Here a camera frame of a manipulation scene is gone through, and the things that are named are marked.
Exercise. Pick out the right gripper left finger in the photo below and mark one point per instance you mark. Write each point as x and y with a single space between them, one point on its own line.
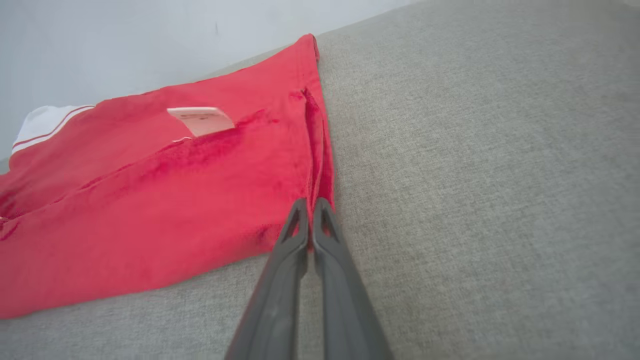
275 300

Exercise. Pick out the red and white shorts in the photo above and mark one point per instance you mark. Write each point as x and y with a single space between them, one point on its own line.
150 210

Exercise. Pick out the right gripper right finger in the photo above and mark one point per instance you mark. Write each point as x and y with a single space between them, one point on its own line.
345 310

